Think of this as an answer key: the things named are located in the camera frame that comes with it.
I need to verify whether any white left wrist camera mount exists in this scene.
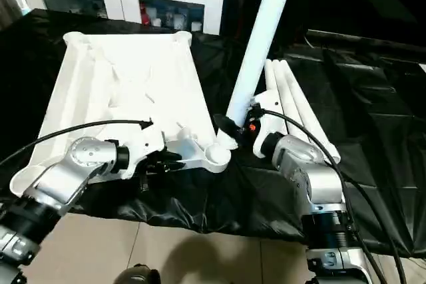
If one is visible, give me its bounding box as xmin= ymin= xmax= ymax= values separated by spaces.
xmin=122 ymin=122 xmax=167 ymax=173

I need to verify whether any black robot left foot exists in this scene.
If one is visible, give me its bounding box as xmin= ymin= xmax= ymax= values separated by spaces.
xmin=113 ymin=264 xmax=160 ymax=284

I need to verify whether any black plastic mat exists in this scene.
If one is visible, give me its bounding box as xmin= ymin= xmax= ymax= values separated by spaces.
xmin=0 ymin=8 xmax=426 ymax=258

